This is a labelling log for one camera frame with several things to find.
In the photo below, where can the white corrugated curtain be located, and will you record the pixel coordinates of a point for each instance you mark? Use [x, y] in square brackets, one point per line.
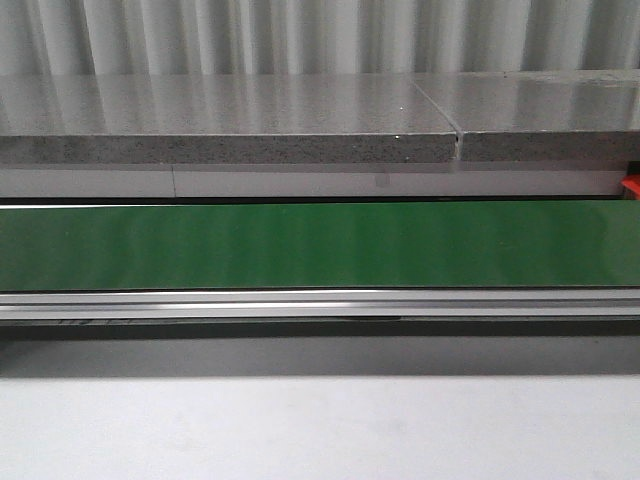
[298, 37]

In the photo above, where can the red plastic tray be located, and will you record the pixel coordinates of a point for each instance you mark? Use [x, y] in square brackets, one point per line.
[631, 187]

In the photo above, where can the grey stone slab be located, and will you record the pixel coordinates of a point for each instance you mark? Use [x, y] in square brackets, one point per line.
[220, 119]
[588, 117]

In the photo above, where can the grey stone slab right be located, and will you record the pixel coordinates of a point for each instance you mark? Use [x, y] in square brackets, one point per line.
[588, 117]

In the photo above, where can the grey stone slab left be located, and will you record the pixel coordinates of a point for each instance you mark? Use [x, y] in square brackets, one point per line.
[220, 119]

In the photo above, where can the green conveyor belt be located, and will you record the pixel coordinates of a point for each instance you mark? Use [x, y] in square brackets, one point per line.
[546, 243]

